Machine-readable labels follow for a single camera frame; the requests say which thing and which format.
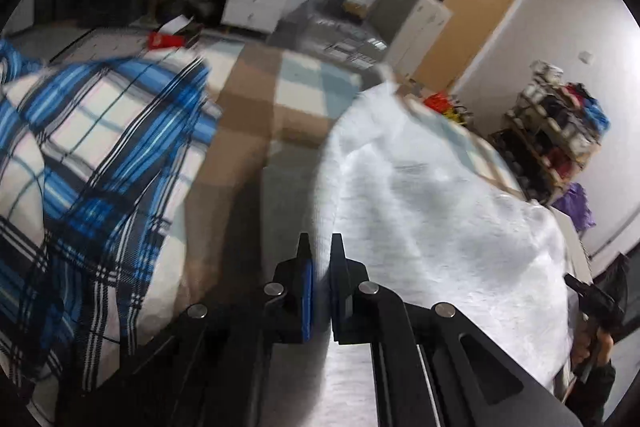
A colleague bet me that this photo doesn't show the checked bedsheet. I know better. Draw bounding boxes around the checked bedsheet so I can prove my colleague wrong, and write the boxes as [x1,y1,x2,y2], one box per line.
[180,42,526,308]

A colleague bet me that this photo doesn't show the person's right hand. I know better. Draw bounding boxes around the person's right hand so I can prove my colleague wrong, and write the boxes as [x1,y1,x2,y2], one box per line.
[570,322,615,368]

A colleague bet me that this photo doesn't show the purple bag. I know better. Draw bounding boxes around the purple bag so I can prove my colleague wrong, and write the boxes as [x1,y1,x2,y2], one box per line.
[552,182,598,233]

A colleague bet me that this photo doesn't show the red and yellow toys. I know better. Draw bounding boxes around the red and yellow toys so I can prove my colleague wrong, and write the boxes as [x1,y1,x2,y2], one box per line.
[422,92,473,122]

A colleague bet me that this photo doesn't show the wooden shoe rack with shoes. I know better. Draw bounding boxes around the wooden shoe rack with shoes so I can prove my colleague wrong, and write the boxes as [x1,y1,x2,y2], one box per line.
[490,61,611,202]

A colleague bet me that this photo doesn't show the beige upright suitcase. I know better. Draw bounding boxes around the beige upright suitcase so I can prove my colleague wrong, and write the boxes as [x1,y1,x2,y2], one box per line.
[367,0,453,78]

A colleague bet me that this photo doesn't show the red packet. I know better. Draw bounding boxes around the red packet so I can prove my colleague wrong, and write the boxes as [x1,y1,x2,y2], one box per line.
[148,32,186,50]

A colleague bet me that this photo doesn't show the silver suitcase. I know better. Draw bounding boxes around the silver suitcase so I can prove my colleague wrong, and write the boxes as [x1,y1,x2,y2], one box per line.
[270,2,388,72]

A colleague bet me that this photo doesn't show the blue plaid cloth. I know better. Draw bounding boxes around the blue plaid cloth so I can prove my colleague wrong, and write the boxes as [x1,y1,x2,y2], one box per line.
[0,38,223,413]

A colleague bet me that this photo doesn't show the light grey hoodie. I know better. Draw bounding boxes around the light grey hoodie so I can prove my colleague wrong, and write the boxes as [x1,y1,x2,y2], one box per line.
[312,64,576,427]

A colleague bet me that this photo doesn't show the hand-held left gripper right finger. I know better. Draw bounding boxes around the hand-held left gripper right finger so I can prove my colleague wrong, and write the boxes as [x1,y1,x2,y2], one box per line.
[331,233,583,427]

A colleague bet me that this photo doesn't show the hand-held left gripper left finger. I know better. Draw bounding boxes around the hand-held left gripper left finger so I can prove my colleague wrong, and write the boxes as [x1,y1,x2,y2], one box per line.
[115,233,315,427]

